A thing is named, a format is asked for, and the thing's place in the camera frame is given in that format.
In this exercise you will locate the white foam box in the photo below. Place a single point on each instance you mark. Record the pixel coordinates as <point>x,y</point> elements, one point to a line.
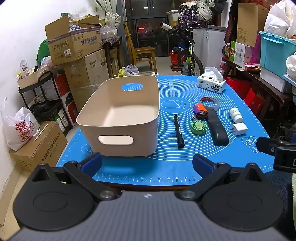
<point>272,80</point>

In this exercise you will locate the clear crumpled plastic bag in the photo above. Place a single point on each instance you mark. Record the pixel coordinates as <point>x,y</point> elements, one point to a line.
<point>131,70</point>

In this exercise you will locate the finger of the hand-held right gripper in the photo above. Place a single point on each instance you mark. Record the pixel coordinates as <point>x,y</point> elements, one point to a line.
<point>266,144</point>

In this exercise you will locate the pink gift bag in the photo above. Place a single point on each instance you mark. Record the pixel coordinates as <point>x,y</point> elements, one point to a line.
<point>256,53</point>

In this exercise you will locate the black marker pen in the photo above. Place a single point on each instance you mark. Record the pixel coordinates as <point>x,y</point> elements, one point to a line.
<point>178,129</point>

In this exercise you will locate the white red appliance box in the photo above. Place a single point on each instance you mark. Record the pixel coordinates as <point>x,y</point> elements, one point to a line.
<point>68,104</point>

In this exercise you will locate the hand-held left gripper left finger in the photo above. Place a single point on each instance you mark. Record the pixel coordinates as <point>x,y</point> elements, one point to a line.
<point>92,163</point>

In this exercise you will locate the beige plastic storage bin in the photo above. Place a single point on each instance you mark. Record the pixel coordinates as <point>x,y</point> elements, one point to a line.
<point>141,129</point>

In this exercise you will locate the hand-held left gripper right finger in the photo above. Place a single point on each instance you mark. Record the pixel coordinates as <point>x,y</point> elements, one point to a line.
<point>201,165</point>

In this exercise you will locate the amber drink bottle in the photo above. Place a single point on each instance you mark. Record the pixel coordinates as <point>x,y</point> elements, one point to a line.
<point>227,51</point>

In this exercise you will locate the large brown cardboard box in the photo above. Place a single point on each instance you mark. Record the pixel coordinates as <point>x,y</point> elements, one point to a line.
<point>87,74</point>

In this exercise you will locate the black remote control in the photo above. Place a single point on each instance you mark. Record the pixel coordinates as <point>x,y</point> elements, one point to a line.
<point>217,133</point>

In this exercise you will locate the flat red gift box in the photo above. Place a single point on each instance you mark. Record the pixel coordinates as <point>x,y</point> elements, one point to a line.
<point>238,87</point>

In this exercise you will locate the metal key bunch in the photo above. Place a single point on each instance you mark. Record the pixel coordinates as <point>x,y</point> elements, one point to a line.
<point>195,117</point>

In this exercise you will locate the white chest freezer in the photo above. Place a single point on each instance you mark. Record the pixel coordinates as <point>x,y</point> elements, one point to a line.
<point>208,46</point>

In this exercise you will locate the dark wooden side table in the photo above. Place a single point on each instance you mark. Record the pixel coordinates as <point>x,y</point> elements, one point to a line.
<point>266,88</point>

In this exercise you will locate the white tissue pack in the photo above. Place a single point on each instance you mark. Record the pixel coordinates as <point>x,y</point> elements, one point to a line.
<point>211,84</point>

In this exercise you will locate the white adhesive tape roll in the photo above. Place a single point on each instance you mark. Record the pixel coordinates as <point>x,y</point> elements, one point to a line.
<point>216,104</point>

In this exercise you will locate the red bucket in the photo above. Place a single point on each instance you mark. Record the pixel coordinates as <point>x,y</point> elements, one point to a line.
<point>174,59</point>

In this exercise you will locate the low printed cardboard box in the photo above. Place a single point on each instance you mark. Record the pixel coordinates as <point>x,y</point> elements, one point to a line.
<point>44,148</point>

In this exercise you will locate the white pill bottle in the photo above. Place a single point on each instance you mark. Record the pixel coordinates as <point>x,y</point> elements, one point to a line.
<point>236,115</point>

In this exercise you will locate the large white plastic bag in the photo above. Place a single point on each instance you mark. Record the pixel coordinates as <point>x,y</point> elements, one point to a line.
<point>281,18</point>

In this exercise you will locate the black trolley cart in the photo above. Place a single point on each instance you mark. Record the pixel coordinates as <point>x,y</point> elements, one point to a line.
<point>49,111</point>

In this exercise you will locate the white charger plug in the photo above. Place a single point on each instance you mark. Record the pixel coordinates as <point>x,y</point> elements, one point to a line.
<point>239,129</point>

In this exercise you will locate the white red-print plastic bag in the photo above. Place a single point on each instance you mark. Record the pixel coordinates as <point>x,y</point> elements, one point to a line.
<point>22,127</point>

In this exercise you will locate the orange purple folding toy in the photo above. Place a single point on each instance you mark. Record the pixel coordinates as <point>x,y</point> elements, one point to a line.
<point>200,110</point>

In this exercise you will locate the floral patterned cloth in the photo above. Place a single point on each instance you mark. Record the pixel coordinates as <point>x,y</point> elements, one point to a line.
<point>187,14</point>

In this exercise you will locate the green white carton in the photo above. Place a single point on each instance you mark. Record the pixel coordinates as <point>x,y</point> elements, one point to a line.
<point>239,54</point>

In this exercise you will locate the yellow plastic toy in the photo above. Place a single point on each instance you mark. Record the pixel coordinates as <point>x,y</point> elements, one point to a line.
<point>119,73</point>

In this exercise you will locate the blue silicone baking mat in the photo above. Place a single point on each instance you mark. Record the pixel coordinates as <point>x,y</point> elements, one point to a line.
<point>166,163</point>

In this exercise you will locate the tall flat cardboard box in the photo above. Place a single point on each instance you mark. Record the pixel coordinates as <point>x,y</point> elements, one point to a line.
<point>248,23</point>

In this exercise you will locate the brown wooden table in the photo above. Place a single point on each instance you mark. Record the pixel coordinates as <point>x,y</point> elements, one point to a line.
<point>113,53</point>

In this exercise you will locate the green round tin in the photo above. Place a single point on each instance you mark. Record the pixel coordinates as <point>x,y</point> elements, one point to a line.
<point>198,127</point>

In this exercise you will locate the green black bicycle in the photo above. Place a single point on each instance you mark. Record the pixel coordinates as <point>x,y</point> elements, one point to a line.
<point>188,62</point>

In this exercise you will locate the open taped cardboard box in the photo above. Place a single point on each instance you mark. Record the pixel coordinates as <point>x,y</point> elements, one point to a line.
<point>74,46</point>

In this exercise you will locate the teal plastic storage box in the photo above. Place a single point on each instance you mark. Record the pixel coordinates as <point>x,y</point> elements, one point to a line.
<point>272,53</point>

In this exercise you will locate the wooden chair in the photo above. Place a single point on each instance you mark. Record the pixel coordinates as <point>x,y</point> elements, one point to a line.
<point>144,52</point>

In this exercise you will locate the pile of clear plastic bottles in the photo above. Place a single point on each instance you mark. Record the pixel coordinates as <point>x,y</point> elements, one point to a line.
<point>107,31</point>

